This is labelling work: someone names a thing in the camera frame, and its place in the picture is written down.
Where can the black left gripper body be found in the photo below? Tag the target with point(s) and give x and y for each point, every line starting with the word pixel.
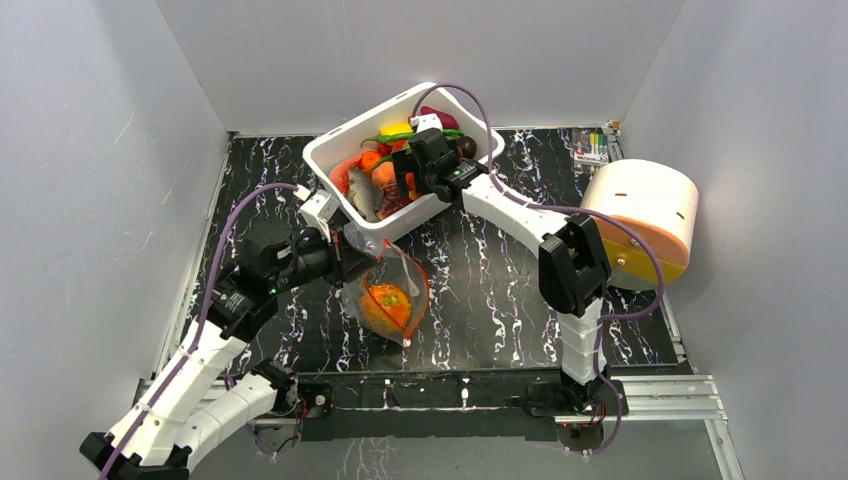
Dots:
pixel 322 259

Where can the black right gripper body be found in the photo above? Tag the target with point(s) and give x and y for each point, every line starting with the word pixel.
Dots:
pixel 411 168

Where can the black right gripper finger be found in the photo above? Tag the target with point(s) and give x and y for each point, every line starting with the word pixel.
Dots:
pixel 424 183
pixel 402 162

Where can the orange toy pineapple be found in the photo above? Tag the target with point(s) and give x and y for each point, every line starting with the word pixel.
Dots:
pixel 386 308

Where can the clear zip top bag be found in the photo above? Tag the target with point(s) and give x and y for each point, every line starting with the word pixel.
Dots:
pixel 392 266

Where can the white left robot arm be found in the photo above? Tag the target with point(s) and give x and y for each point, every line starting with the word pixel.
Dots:
pixel 168 432

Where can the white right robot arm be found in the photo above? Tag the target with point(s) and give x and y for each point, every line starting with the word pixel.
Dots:
pixel 573 268

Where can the white plastic food bin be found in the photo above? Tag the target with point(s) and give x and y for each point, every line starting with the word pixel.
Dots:
pixel 329 149

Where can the dark toy plum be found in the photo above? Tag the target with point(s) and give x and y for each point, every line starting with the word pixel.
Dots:
pixel 467 147

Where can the yellow toy lemon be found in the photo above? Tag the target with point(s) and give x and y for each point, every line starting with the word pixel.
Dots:
pixel 396 129

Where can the dark red toy meat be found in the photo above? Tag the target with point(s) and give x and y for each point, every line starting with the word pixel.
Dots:
pixel 392 202

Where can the green toy chili pepper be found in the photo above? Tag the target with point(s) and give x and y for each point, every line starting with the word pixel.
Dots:
pixel 391 139

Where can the purple toy sweet potato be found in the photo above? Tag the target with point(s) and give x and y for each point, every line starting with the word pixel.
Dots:
pixel 447 120

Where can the grey toy fish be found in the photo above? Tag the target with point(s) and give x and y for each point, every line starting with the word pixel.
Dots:
pixel 363 195

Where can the red toy slice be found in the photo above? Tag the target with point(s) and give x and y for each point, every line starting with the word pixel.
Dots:
pixel 339 176

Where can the box of markers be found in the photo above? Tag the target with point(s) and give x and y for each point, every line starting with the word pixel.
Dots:
pixel 595 147

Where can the white cylindrical drum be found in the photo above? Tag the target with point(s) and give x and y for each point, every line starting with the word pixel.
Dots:
pixel 657 202

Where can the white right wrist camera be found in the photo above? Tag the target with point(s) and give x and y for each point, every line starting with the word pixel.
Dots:
pixel 424 122

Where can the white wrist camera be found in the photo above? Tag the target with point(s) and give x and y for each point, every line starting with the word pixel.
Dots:
pixel 317 209
pixel 424 122

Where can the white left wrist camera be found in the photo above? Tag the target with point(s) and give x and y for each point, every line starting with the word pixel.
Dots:
pixel 317 209

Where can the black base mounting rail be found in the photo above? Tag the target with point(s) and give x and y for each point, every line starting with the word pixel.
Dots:
pixel 485 403

